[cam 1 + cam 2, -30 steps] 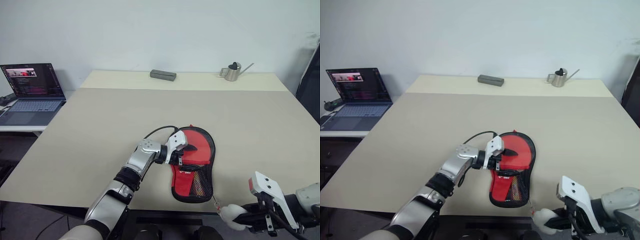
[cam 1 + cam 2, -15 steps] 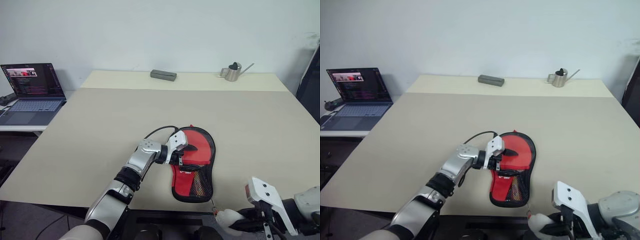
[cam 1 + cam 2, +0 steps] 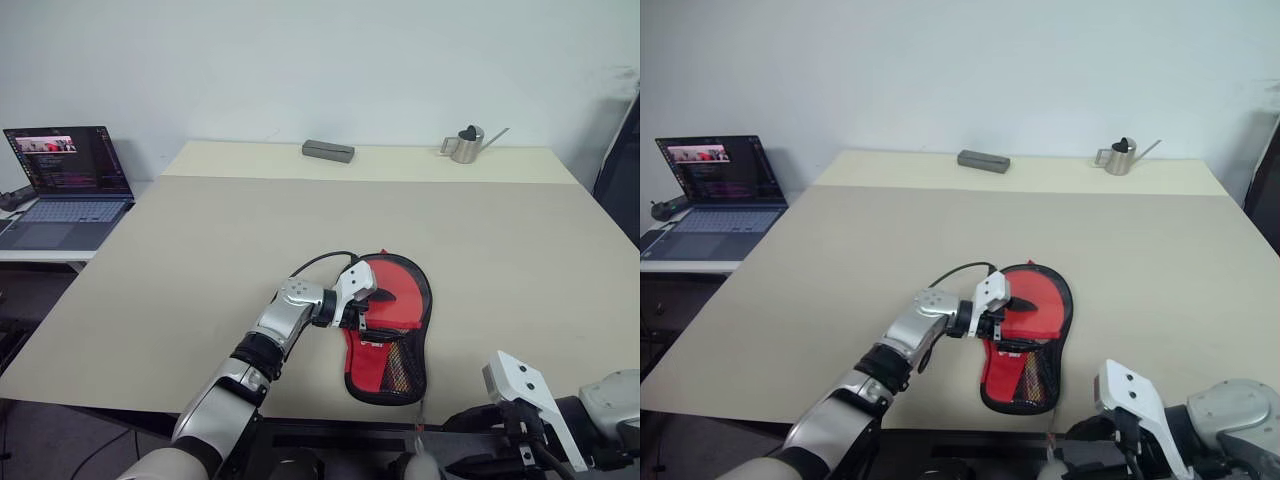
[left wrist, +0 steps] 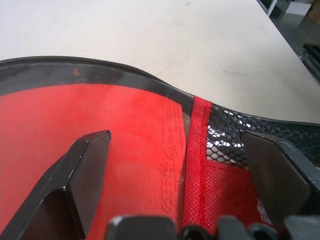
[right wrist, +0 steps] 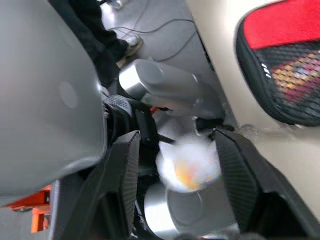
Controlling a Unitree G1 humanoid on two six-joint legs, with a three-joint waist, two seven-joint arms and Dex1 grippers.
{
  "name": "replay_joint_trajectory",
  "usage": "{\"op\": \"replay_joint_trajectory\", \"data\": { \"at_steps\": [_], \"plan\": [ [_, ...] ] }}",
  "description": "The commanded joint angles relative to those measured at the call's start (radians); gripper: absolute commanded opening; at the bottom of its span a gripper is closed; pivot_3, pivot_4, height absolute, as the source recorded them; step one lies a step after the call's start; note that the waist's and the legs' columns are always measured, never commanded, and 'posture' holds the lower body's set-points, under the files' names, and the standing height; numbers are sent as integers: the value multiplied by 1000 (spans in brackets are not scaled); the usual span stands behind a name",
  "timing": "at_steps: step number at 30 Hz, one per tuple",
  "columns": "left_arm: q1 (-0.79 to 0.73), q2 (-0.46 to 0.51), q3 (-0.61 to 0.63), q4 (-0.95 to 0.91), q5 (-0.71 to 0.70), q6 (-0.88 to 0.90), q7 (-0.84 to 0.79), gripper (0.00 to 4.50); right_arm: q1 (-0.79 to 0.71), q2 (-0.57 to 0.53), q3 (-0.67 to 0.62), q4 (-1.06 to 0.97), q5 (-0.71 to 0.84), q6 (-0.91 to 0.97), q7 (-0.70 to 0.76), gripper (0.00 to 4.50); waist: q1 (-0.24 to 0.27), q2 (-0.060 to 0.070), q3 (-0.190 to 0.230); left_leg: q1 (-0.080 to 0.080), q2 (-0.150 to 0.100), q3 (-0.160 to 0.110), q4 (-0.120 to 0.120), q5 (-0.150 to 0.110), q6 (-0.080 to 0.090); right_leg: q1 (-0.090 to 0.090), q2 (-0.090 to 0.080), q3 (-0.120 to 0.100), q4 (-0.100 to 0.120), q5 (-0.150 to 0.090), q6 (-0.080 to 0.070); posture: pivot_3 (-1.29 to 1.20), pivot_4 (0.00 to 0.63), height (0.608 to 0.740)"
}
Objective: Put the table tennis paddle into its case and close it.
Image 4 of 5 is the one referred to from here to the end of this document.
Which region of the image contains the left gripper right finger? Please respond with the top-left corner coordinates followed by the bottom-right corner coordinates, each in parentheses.
top-left (238, 130), bottom-right (320, 221)

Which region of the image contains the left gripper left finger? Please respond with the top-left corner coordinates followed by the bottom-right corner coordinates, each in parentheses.
top-left (0, 129), bottom-right (112, 240)

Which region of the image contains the black red paddle case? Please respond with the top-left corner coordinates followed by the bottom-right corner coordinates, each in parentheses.
top-left (0, 56), bottom-right (320, 240)

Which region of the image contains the red table tennis paddle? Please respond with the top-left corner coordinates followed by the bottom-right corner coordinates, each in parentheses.
top-left (0, 83), bottom-right (187, 240)

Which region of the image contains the beige table mat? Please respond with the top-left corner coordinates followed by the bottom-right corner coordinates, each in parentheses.
top-left (0, 0), bottom-right (320, 125)

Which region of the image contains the black metal frame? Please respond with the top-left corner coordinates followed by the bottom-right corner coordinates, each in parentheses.
top-left (298, 42), bottom-right (320, 87)

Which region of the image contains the white furniture frame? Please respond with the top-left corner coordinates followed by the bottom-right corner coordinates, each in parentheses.
top-left (256, 0), bottom-right (293, 18)

